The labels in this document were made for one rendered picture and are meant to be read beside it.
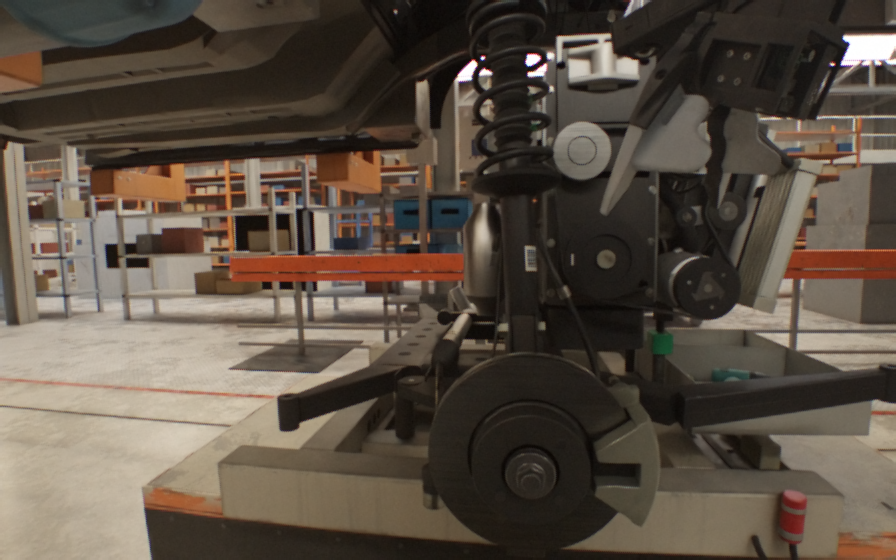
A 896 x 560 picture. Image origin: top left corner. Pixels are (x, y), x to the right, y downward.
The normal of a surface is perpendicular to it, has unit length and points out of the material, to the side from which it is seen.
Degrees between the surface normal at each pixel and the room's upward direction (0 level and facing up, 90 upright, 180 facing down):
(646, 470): 90
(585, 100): 90
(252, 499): 90
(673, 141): 63
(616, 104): 90
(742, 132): 124
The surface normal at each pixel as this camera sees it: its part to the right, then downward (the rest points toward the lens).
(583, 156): -0.15, 0.10
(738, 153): -0.76, 0.61
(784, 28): -0.85, 0.12
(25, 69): 0.99, 0.00
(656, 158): -0.62, -0.37
